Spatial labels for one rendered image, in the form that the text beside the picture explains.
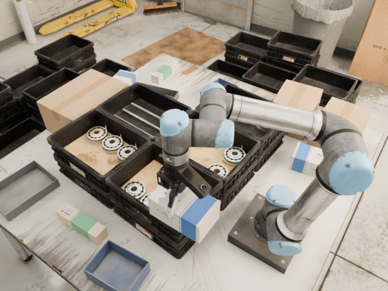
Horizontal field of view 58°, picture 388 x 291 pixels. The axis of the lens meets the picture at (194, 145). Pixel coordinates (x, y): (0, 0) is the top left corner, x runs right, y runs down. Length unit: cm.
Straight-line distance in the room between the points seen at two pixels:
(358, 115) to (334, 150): 102
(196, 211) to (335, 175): 41
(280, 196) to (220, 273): 39
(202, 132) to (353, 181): 42
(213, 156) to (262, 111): 70
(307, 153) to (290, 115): 80
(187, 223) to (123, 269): 50
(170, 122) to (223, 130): 13
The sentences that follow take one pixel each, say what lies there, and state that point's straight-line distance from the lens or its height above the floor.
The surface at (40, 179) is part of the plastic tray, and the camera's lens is 191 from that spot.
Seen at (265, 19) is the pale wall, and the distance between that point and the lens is 461.
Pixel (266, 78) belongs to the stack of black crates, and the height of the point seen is 38.
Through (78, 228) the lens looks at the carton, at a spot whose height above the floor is 74.
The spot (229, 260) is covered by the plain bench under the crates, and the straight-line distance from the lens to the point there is 152.
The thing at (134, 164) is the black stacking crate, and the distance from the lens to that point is 158.
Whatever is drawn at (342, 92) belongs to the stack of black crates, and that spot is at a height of 49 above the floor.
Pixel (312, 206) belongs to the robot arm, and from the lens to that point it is 116.
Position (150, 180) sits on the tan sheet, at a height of 83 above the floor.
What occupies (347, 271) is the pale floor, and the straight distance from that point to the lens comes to 245.
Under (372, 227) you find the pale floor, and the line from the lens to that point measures 271.
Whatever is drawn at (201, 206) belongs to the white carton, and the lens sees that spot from 111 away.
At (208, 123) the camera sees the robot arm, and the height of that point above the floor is 144.
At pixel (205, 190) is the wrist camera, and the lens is 101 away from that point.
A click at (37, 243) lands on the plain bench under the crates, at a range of 168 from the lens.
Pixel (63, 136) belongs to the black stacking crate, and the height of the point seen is 89.
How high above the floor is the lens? 203
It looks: 44 degrees down
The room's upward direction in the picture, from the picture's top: straight up
